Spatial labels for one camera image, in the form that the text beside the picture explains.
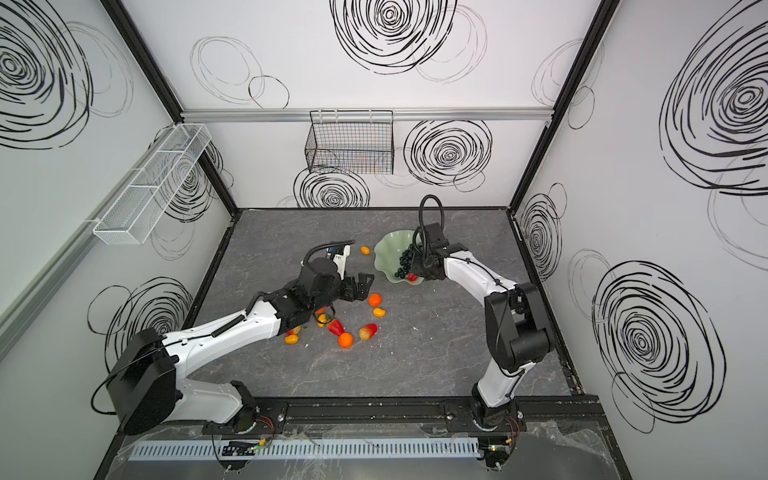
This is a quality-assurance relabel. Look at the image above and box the dark fake grape bunch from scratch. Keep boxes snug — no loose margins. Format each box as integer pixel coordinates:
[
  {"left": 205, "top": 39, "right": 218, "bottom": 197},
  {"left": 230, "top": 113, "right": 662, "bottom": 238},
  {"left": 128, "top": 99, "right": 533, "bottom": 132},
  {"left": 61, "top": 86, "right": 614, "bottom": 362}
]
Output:
[{"left": 395, "top": 244, "right": 422, "bottom": 282}]

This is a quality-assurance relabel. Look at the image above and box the red yellow strawberry front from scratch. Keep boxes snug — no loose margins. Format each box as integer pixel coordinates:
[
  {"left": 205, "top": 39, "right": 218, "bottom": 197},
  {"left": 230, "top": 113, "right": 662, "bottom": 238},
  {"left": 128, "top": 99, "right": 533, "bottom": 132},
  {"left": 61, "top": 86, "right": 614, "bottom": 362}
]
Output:
[{"left": 359, "top": 324, "right": 378, "bottom": 341}]

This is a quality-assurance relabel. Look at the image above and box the green wavy fruit bowl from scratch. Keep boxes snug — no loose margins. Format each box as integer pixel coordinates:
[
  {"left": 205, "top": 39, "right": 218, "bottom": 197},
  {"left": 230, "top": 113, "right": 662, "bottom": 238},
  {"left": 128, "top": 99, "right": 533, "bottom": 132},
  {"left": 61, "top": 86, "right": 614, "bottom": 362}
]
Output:
[{"left": 374, "top": 230, "right": 423, "bottom": 286}]

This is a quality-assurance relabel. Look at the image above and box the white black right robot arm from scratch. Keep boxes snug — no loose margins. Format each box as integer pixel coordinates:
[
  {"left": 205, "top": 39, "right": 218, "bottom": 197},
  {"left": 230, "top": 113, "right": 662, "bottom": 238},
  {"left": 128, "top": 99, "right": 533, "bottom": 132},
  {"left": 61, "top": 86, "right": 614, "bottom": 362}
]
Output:
[{"left": 410, "top": 223, "right": 554, "bottom": 430}]

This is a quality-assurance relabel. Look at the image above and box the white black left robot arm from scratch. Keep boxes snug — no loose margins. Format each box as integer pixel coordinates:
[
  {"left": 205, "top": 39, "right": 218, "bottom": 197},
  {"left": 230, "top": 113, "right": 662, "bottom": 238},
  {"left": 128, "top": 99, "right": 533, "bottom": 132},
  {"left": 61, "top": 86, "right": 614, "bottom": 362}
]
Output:
[{"left": 105, "top": 273, "right": 375, "bottom": 435}]

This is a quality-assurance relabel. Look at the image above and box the small orange front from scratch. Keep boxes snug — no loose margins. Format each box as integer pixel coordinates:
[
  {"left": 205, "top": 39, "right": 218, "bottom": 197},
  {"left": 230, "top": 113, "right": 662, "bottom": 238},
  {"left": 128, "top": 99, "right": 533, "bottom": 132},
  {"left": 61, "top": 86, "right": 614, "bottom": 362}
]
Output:
[{"left": 338, "top": 332, "right": 355, "bottom": 349}]

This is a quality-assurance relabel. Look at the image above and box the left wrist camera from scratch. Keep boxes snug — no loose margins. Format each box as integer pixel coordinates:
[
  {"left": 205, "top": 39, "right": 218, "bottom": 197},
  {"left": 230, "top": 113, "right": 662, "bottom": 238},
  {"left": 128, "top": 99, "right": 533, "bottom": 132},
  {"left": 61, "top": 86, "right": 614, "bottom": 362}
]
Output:
[{"left": 326, "top": 244, "right": 351, "bottom": 279}]

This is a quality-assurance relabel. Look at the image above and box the black wire wall basket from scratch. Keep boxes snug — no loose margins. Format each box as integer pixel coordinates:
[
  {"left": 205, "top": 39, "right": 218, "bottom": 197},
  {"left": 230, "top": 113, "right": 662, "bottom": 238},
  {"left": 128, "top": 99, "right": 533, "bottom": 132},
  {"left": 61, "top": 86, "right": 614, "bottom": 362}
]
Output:
[{"left": 304, "top": 109, "right": 395, "bottom": 175}]

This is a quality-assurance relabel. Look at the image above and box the white slotted cable duct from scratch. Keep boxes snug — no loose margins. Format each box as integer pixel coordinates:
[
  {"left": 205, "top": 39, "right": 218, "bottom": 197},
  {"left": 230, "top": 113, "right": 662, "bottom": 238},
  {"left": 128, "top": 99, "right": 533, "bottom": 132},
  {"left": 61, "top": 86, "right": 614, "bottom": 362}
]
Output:
[{"left": 128, "top": 437, "right": 482, "bottom": 462}]

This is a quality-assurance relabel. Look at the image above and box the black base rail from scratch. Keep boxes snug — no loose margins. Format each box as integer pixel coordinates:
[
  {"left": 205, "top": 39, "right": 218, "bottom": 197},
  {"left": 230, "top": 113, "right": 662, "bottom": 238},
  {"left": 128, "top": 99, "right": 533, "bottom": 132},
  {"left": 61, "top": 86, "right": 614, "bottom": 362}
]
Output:
[{"left": 122, "top": 394, "right": 607, "bottom": 430}]

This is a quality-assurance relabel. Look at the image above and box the white mesh wall shelf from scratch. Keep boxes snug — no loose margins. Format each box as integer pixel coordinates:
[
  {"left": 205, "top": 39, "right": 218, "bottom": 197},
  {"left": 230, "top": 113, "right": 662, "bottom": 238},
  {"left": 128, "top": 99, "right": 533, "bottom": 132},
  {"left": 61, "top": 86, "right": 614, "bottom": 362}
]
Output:
[{"left": 93, "top": 124, "right": 212, "bottom": 246}]

